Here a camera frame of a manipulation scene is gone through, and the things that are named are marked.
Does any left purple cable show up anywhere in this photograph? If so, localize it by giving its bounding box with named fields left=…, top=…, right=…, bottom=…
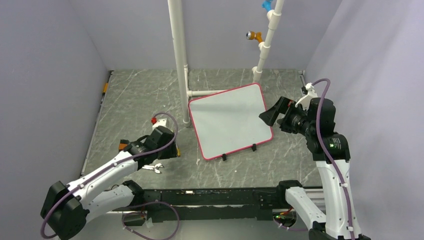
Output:
left=40, top=111, right=180, bottom=240

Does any pink framed whiteboard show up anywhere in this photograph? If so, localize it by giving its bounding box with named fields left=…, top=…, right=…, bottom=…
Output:
left=188, top=83, right=274, bottom=161

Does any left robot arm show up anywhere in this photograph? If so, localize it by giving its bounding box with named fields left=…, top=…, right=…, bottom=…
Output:
left=40, top=125, right=178, bottom=240

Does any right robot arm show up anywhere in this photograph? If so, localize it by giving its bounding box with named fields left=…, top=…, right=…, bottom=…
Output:
left=259, top=97, right=369, bottom=240

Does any blue clamp on pipe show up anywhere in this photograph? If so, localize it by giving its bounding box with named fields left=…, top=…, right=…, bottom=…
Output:
left=261, top=0, right=273, bottom=13

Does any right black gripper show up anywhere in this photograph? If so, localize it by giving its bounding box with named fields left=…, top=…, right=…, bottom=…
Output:
left=259, top=95, right=316, bottom=137

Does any white pvc pipe frame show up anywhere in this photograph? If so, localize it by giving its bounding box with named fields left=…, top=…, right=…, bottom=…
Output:
left=167, top=0, right=285, bottom=127

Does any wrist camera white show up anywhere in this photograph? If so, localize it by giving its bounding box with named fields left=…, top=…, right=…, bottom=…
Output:
left=150, top=117, right=168, bottom=130
left=295, top=82, right=318, bottom=111

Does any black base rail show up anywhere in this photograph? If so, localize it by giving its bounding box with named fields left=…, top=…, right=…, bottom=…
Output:
left=99, top=188, right=324, bottom=228

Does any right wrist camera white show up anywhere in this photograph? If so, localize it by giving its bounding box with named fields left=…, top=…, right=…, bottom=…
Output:
left=295, top=82, right=318, bottom=111

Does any silver open-end wrench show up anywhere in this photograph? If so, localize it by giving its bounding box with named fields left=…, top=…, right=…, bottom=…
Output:
left=142, top=163, right=164, bottom=174

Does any orange clamp mounted camera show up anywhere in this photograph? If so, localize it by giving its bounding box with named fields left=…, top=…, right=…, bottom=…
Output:
left=245, top=31, right=263, bottom=43

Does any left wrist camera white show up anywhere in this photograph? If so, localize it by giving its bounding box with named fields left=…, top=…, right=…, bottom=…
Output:
left=150, top=117, right=168, bottom=130

